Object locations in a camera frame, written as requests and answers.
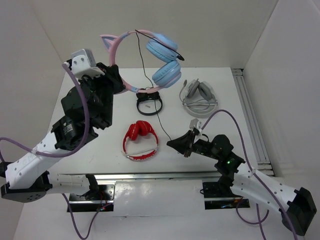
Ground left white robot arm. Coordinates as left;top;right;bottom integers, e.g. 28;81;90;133
0;62;124;203

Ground red headphones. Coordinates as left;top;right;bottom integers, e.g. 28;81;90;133
122;120;159;162

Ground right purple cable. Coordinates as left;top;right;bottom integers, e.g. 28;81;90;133
199;109;298;240

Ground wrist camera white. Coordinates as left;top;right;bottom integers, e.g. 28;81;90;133
67;48;104;79
189;118;203;136

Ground white grey headphones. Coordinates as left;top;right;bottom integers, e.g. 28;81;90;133
179;79;218;119

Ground black small headphones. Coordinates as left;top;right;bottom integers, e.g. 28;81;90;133
136;91;163;117

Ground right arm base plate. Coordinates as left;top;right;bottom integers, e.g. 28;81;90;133
199;182;250;210

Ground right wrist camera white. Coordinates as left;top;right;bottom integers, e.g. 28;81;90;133
189;118;203;136

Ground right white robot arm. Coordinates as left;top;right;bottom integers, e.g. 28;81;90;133
166;130;317;236

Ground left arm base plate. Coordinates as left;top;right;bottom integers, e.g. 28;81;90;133
68;181;116;213

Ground aluminium rail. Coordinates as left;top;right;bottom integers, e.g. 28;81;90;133
49;170;226;182
231;68;275;177

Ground aluminium rail front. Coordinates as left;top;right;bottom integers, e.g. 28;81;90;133
49;170;226;182

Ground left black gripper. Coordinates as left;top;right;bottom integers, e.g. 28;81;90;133
77;61;125;127

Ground aluminium rail right side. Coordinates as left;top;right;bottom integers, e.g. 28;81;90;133
231;68;275;177

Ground pink blue cat-ear headphones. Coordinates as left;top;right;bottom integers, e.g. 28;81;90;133
100;29;185;94

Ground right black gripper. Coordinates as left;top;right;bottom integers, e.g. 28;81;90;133
166;129;221;160

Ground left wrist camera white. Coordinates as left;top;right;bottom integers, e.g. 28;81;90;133
67;48;104;79

